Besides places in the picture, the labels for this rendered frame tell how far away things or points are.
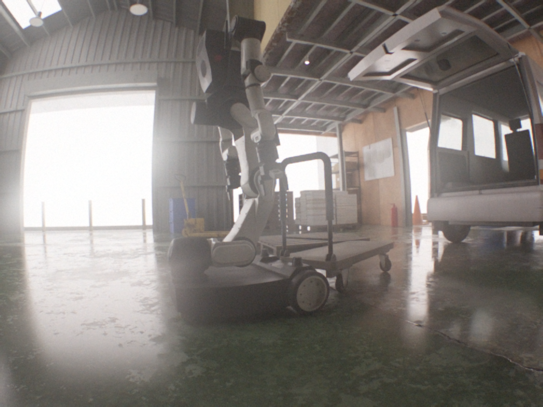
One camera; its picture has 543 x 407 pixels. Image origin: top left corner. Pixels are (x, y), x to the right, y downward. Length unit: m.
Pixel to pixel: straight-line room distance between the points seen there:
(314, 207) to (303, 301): 4.48
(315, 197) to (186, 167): 3.60
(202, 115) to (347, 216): 4.96
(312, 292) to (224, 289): 0.39
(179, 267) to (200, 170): 6.48
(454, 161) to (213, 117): 2.98
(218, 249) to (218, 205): 6.38
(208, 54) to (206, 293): 1.07
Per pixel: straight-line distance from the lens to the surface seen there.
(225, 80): 1.40
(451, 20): 2.20
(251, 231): 1.34
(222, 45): 1.48
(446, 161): 3.55
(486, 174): 4.33
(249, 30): 1.38
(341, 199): 5.93
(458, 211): 2.95
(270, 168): 1.18
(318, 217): 5.68
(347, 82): 5.46
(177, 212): 6.79
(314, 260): 1.51
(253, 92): 1.23
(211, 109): 1.35
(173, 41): 9.10
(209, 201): 7.59
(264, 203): 1.32
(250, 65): 1.26
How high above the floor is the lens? 0.47
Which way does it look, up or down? 1 degrees up
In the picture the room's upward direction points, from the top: 2 degrees counter-clockwise
